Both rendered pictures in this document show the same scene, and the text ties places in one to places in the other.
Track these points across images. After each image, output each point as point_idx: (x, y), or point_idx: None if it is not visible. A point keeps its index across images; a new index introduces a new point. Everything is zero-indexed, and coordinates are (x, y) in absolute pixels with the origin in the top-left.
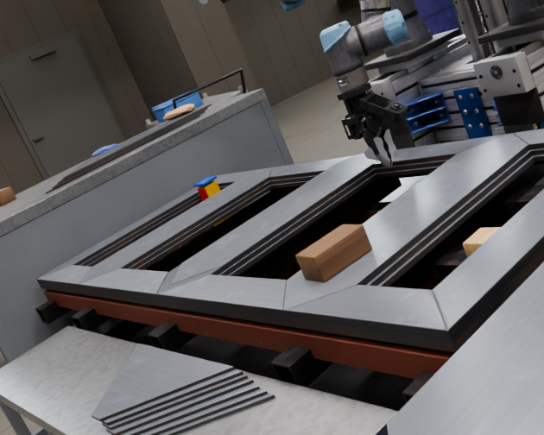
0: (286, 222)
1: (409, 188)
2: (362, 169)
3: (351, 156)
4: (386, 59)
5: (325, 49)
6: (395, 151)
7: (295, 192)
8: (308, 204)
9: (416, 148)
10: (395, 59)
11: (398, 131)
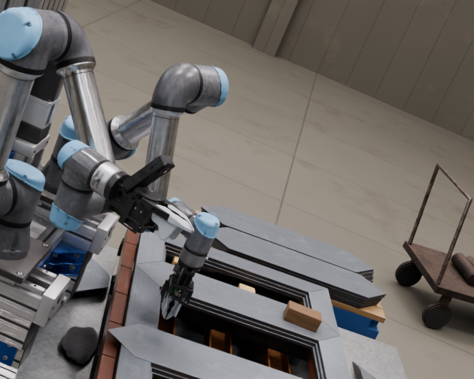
0: (255, 362)
1: (59, 373)
2: (165, 333)
3: (123, 347)
4: (40, 259)
5: (215, 235)
6: (130, 317)
7: (200, 373)
8: (227, 356)
9: (134, 305)
10: (45, 254)
11: (34, 332)
